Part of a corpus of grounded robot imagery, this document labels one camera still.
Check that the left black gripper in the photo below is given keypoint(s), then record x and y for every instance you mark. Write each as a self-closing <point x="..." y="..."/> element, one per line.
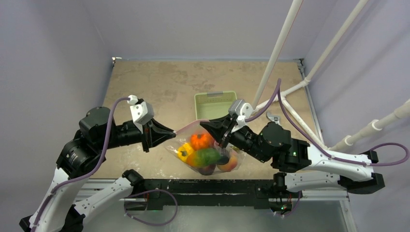
<point x="155" y="133"/>

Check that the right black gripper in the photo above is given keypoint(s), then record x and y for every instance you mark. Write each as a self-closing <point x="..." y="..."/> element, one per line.
<point x="228" y="132"/>

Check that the small orange pumpkin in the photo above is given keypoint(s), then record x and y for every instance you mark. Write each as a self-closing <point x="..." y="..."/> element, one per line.
<point x="201" y="141"/>

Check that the green plastic basket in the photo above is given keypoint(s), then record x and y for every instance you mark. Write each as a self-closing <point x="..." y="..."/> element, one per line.
<point x="212" y="105"/>

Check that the clear pink zip bag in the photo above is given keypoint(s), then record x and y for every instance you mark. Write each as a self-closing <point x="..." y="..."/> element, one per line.
<point x="183" y="136"/>

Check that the yellow bell pepper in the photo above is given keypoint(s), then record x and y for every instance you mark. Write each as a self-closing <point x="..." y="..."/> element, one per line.
<point x="185" y="151"/>

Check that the green orange mango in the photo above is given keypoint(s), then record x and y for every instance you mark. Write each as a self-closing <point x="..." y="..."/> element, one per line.
<point x="203" y="157"/>

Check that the dark purple plum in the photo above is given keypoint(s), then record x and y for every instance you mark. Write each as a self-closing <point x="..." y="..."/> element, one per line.
<point x="223" y="160"/>

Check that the peach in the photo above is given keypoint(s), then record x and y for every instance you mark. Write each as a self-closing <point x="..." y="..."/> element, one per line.
<point x="230" y="165"/>

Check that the dark red apple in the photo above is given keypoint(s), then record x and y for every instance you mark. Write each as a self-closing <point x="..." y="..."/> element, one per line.
<point x="208" y="170"/>

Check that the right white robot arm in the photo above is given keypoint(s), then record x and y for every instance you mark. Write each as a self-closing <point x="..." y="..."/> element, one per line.
<point x="300" y="164"/>

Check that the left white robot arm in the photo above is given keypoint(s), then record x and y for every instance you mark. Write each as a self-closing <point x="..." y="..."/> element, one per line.
<point x="59" y="212"/>

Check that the metal adjustable wrench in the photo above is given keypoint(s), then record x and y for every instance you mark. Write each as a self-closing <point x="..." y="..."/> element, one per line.
<point x="273" y="118"/>

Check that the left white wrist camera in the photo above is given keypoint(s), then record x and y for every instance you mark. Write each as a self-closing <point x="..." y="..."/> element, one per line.
<point x="141" y="111"/>

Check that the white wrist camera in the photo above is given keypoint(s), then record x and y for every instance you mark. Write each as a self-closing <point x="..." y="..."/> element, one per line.
<point x="141" y="111"/>
<point x="243" y="110"/>

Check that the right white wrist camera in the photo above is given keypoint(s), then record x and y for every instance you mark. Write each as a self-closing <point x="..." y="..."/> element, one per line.
<point x="243" y="110"/>

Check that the black base frame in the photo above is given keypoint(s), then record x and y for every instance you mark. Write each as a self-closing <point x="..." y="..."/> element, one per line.
<point x="270" y="194"/>

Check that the white pipe frame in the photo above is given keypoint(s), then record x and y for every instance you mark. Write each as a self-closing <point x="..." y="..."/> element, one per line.
<point x="359" y="66"/>

